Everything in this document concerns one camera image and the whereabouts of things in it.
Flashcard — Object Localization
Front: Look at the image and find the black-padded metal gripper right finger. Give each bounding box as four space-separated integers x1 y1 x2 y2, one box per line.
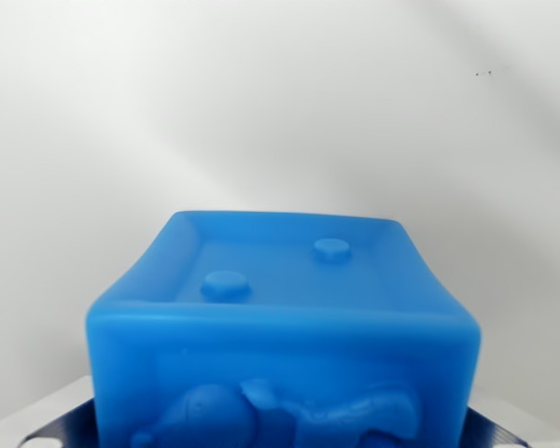
465 386 560 448

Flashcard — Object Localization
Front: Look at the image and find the black-padded metal gripper left finger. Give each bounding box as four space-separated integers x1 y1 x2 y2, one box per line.
0 375 98 448

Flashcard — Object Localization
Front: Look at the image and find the blue embossed rubber cube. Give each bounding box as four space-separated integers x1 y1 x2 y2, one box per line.
84 209 483 448

